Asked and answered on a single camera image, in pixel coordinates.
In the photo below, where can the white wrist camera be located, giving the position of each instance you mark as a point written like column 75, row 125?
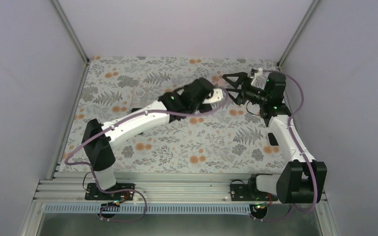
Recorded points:
column 255, row 75
column 215, row 96

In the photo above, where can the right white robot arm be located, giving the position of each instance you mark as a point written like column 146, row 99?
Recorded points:
column 303, row 178

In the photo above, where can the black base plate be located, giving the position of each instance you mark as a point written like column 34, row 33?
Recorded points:
column 240, row 192
column 119, row 192

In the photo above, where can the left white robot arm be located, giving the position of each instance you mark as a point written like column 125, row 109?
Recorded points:
column 99, row 137

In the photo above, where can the black phone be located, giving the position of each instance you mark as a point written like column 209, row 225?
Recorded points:
column 204, row 108
column 272, row 139

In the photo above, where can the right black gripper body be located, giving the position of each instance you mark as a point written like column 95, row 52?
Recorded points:
column 250, row 94

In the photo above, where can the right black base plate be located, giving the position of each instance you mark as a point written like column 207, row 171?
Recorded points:
column 240, row 192

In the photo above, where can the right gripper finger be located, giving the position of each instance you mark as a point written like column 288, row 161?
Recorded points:
column 234, row 79
column 236, row 96

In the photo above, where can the aluminium rail frame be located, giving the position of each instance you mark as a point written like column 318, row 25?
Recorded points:
column 68, row 187

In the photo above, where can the grey slotted cable duct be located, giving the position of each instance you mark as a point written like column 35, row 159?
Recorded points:
column 129, row 208

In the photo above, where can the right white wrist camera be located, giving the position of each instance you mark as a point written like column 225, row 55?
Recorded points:
column 255, row 75

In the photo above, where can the floral table mat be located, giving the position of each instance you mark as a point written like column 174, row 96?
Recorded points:
column 233, row 140

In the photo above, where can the clear phone case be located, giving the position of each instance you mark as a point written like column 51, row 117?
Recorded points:
column 139, row 97

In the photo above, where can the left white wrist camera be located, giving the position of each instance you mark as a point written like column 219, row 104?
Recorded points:
column 215, row 96

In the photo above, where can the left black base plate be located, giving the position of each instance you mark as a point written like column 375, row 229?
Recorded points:
column 119, row 192

